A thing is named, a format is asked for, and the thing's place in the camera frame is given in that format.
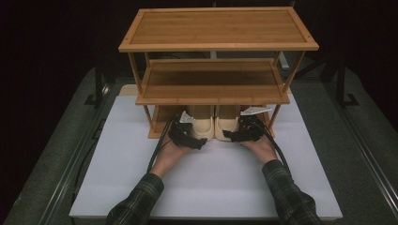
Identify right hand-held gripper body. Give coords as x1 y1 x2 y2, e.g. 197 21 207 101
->
238 106 273 143

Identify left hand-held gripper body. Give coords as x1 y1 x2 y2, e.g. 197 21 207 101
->
168 111 195 147

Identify beige foam clog shoe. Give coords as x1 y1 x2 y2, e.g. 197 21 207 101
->
215 105 242 143
187 105 216 141

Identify wooden shoe rack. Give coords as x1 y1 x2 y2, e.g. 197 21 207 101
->
117 7 320 140

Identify person's right hand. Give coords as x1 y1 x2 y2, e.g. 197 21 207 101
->
240 134 279 165

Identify person's left hand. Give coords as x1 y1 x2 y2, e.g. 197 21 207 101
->
155 137 192 172

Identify white stand foot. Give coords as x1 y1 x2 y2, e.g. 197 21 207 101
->
279 51 291 70

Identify black metal stand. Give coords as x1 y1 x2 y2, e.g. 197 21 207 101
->
84 59 111 109
335 59 360 109

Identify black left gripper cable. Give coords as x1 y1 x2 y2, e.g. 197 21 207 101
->
146 119 174 173

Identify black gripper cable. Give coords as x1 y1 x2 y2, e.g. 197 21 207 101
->
257 121 293 177
146 119 174 173

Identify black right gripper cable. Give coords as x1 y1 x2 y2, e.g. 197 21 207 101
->
257 121 293 177

